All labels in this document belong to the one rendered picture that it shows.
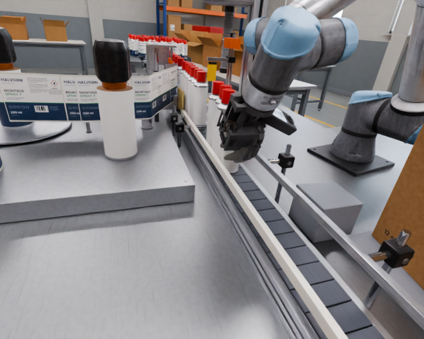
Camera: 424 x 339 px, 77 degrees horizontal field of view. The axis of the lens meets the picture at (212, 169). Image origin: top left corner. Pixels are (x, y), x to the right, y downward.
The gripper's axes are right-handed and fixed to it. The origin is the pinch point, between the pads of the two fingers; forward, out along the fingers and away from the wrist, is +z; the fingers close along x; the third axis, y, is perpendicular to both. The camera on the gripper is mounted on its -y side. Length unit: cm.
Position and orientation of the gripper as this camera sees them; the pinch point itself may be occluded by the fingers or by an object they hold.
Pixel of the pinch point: (238, 157)
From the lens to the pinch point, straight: 67.3
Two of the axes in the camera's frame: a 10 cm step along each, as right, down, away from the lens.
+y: -9.5, 0.8, -2.9
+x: 2.2, 8.5, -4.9
